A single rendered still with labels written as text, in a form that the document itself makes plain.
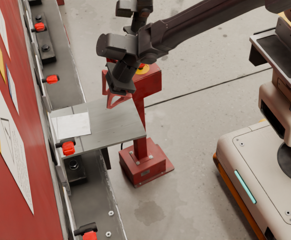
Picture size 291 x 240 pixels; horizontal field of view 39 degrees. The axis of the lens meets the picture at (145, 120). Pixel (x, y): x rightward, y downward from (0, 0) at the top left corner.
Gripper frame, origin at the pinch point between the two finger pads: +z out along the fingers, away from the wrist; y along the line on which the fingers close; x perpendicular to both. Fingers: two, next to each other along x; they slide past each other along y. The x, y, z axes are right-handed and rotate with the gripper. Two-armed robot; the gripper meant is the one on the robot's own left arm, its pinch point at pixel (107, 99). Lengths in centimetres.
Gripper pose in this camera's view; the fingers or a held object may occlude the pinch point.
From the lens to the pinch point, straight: 118.7
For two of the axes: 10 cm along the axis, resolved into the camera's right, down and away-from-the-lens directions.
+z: -4.6, 6.7, 5.8
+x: 8.4, 1.2, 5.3
